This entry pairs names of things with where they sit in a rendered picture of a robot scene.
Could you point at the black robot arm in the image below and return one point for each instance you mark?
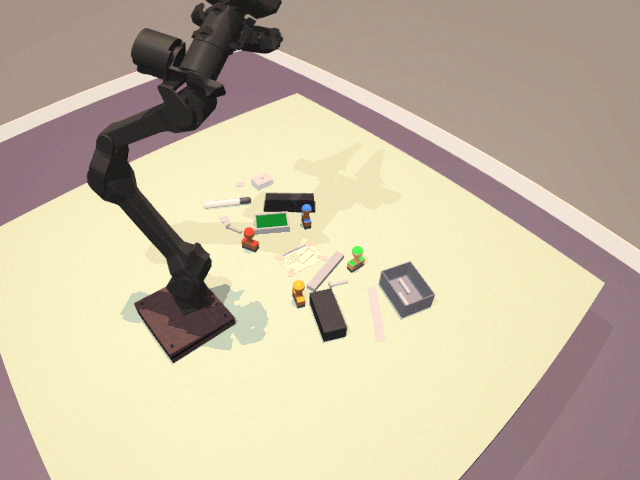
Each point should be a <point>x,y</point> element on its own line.
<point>112,177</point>

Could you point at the yellow rubber stamp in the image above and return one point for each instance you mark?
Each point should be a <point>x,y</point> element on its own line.
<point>298,288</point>

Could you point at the white marker with grey cap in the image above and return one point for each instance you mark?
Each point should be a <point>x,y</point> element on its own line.
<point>227,202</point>

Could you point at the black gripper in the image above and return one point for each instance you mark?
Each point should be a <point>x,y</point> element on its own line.
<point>222,23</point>

